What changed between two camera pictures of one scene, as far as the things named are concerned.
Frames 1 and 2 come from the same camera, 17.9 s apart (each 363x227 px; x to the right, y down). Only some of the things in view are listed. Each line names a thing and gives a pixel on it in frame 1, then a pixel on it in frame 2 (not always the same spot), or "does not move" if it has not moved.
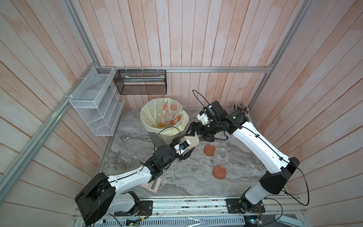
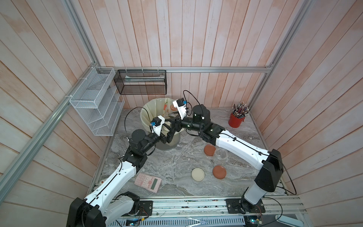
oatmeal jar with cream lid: x=194 y=140 -> x=170 y=114
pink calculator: x=153 y=185 does not move
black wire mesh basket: x=141 y=82 does not move
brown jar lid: x=209 y=150 does not move
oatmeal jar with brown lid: x=221 y=155 does not move
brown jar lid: x=219 y=171 does not move
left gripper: x=184 y=156 -> x=168 y=138
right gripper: x=199 y=126 -> x=177 y=121
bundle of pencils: x=241 y=106 does not move
